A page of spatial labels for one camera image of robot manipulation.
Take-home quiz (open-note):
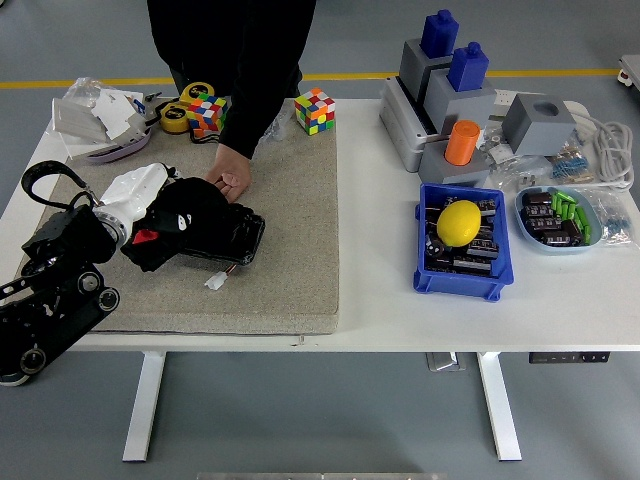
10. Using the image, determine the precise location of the person's left hand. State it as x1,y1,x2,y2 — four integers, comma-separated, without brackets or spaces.
203,145,253,204

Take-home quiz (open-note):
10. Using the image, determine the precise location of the black rag with red patch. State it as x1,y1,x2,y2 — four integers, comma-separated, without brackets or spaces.
120,175,236,274

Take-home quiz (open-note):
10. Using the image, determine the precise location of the black desk control panel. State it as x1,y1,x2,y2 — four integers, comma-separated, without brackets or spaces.
528,351,611,365

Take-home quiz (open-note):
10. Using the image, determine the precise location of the clear bag of screws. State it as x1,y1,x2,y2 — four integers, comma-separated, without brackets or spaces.
257,107,294,147

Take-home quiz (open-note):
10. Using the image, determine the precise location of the colourful puzzle cube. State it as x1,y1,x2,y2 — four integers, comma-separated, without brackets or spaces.
186,93,230,140
293,87,337,137

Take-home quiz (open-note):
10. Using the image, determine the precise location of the grey-brown mat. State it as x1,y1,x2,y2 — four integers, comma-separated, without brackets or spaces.
14,117,341,336

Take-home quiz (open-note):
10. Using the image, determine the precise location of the yellow tape measure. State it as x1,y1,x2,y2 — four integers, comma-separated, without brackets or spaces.
178,81,217,107
159,102,191,134

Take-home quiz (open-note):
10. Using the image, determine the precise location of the lavender tray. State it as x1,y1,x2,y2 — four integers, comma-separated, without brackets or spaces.
84,127,154,165

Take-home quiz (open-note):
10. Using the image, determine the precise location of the white card piece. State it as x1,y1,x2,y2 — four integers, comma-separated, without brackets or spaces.
90,89,147,142

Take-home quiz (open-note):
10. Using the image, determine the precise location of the person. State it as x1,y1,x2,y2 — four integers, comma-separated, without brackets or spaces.
146,0,317,101

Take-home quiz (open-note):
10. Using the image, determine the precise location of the clear plastic bag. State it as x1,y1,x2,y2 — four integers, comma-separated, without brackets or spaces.
60,76,110,101

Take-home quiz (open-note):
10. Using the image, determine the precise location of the low grey block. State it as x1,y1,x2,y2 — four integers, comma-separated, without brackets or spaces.
417,141,492,189

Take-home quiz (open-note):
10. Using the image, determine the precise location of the yellow lemon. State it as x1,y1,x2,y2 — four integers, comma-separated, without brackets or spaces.
436,200,483,248

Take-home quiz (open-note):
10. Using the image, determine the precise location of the orange cylinder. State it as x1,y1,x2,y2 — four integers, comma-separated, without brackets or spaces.
444,120,483,167

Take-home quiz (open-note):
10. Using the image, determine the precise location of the white table leg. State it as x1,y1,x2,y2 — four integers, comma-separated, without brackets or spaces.
476,351,523,462
121,351,167,464

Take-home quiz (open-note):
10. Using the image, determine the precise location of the blue bottle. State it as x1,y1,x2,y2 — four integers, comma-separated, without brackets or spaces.
446,41,491,93
419,9,460,58

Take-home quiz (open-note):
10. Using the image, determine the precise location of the blue plastic bin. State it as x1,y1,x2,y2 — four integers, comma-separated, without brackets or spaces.
412,182,516,303

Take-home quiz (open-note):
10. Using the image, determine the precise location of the white power strip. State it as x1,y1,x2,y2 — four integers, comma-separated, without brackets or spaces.
492,89,589,122

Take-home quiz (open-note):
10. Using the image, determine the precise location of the clear bag of parts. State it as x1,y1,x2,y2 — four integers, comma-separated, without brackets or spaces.
487,155,554,194

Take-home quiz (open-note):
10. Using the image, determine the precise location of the grey block with round hole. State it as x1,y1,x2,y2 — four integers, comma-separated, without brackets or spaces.
501,93,578,157

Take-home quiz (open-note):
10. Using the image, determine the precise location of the light blue bowl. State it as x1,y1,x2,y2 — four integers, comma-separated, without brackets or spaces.
514,186,603,257

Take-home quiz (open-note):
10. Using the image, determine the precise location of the clear bag of blue resistors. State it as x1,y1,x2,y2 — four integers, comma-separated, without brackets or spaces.
582,189,640,248
547,135,602,184

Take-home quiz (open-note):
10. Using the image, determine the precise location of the white cart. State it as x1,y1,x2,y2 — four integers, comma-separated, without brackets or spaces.
616,53,640,94

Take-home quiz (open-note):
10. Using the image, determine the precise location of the white connector plug with wires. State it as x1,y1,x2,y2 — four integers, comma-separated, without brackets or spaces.
204,263,242,291

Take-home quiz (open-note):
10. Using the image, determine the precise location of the white switch plate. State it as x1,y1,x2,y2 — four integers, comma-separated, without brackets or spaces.
52,97,110,144

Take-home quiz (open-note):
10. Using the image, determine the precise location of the light grey enclosure box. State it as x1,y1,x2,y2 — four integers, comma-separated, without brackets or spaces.
378,76,452,174

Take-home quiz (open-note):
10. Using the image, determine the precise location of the metal bracket under table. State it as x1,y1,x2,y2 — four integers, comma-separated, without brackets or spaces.
425,352,468,372

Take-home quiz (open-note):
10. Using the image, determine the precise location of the white power cable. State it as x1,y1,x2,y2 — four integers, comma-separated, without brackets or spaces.
570,112,636,191

